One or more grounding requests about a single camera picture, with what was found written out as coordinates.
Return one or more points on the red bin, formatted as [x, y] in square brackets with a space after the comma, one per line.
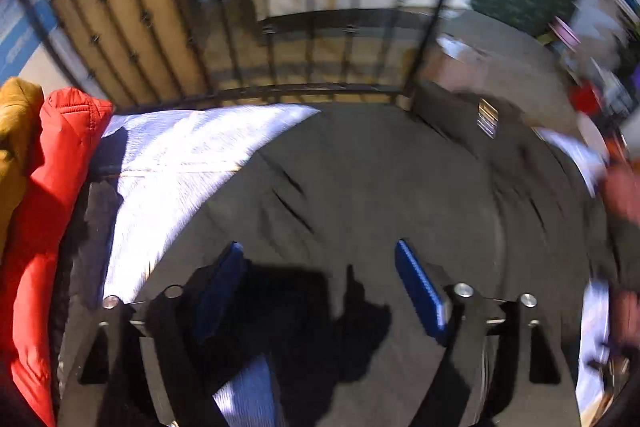
[585, 99]

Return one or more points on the mustard yellow garment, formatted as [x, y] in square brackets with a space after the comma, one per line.
[15, 122]

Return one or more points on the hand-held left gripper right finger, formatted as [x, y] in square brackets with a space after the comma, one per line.
[420, 292]

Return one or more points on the wooden panel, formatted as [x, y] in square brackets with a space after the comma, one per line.
[120, 22]

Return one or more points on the red quilted jacket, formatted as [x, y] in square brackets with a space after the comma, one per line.
[50, 187]

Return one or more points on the white bedsheet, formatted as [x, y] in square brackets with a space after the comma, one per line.
[175, 167]

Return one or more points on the pink stool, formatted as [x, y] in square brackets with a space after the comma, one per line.
[565, 32]

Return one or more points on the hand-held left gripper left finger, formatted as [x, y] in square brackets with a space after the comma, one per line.
[220, 292]

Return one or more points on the black jacket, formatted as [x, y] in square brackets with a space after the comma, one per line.
[350, 187]

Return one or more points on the black metal bed frame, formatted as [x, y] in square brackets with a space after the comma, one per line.
[310, 91]

